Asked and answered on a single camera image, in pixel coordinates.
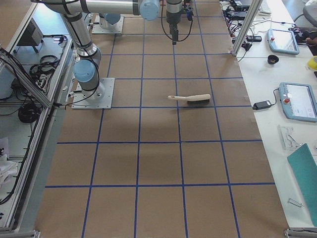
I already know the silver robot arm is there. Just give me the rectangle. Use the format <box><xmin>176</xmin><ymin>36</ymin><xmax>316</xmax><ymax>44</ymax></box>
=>
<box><xmin>42</xmin><ymin>0</ymin><xmax>193</xmax><ymax>110</ymax></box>

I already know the blue teach pendant far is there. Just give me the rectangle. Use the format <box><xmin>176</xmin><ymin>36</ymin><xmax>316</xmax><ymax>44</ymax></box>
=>
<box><xmin>267</xmin><ymin>29</ymin><xmax>299</xmax><ymax>55</ymax></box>

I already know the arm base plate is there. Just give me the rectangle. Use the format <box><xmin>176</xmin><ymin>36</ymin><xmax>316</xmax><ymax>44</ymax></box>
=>
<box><xmin>71</xmin><ymin>78</ymin><xmax>115</xmax><ymax>110</ymax></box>
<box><xmin>92</xmin><ymin>14</ymin><xmax>124</xmax><ymax>35</ymax></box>

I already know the blue teach pendant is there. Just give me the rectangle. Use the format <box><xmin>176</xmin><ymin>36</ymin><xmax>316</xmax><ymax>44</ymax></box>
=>
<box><xmin>279</xmin><ymin>82</ymin><xmax>317</xmax><ymax>122</ymax></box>
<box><xmin>267</xmin><ymin>29</ymin><xmax>299</xmax><ymax>55</ymax></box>

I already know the small black bowl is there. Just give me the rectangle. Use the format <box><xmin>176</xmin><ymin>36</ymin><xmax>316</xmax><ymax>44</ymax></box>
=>
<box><xmin>267</xmin><ymin>55</ymin><xmax>279</xmax><ymax>65</ymax></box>

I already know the black power adapter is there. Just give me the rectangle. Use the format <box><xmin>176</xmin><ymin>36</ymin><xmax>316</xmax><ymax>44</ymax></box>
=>
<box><xmin>252</xmin><ymin>100</ymin><xmax>272</xmax><ymax>111</ymax></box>

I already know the green folder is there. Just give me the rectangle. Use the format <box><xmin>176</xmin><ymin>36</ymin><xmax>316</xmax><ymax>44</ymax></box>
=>
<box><xmin>287</xmin><ymin>143</ymin><xmax>317</xmax><ymax>227</ymax></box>

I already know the yellow tape roll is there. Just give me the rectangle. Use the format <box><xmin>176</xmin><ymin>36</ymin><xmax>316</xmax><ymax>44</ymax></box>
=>
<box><xmin>307</xmin><ymin>56</ymin><xmax>317</xmax><ymax>70</ymax></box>

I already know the blue teach pendant near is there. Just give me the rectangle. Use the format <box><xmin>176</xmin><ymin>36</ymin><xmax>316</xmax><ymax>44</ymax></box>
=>
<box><xmin>279</xmin><ymin>82</ymin><xmax>317</xmax><ymax>122</ymax></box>

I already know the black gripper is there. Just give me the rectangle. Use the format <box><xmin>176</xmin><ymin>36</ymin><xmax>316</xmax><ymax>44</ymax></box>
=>
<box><xmin>166</xmin><ymin>0</ymin><xmax>193</xmax><ymax>45</ymax></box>

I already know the beige hand brush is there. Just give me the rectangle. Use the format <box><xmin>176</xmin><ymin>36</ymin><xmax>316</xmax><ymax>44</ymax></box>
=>
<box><xmin>167</xmin><ymin>94</ymin><xmax>211</xmax><ymax>106</ymax></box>

